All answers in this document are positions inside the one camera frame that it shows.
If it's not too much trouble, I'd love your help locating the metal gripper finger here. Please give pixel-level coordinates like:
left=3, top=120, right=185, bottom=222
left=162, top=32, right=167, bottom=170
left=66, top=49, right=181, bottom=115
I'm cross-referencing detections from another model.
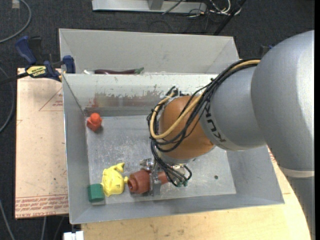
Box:
left=149, top=174, right=162, bottom=197
left=140, top=158, right=154, bottom=171

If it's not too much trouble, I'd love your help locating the red-brown toy pot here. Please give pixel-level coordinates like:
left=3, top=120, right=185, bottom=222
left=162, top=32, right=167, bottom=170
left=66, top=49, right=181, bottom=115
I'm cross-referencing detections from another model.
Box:
left=127, top=169, right=152, bottom=195

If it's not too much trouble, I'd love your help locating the grey metal bin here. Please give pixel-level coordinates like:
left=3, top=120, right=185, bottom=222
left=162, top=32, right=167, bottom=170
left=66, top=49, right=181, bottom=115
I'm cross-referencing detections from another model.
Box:
left=58, top=28, right=286, bottom=225

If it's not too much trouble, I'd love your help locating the yellow toy whale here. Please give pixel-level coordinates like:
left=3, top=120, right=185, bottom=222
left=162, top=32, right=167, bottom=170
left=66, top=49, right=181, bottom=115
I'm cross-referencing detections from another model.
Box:
left=101, top=161, right=129, bottom=198

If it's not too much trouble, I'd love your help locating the green block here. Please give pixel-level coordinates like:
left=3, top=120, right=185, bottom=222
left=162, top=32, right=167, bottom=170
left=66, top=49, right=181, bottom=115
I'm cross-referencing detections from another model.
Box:
left=86, top=183, right=105, bottom=203

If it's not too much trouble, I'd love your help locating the orange-red toy block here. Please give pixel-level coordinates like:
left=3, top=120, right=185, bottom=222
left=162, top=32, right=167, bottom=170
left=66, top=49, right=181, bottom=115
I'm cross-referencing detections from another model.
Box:
left=86, top=112, right=103, bottom=132

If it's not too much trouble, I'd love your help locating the purple toy eggplant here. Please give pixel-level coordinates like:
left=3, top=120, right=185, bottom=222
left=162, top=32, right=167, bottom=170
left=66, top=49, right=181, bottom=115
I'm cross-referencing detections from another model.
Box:
left=92, top=67, right=145, bottom=75

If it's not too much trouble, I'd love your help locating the brown cardboard board, red print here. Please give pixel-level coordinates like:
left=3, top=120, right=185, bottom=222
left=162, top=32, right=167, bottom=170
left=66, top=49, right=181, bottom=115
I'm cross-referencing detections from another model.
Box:
left=14, top=67, right=70, bottom=220

